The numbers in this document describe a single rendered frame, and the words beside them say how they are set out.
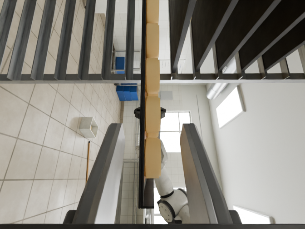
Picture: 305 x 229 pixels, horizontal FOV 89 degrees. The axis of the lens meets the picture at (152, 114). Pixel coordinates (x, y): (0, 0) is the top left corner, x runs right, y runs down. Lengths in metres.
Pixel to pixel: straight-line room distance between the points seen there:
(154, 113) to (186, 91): 5.53
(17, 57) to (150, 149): 0.77
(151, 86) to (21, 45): 0.75
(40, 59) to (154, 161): 0.71
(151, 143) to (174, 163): 4.67
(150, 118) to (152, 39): 0.11
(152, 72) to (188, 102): 5.30
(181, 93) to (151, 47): 5.41
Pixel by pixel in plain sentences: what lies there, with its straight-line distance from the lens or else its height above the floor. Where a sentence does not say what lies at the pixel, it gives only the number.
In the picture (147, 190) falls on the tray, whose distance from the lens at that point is 0.23.
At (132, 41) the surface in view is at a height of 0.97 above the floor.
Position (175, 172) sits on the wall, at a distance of 4.84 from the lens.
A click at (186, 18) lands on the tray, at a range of 0.44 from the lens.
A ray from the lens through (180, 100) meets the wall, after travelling 5.48.
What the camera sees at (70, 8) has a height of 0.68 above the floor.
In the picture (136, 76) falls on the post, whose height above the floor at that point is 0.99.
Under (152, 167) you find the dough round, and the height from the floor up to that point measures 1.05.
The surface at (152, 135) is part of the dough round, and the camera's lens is 0.26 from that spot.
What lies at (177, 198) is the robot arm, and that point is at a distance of 0.75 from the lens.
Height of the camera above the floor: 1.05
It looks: level
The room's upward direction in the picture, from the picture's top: 90 degrees clockwise
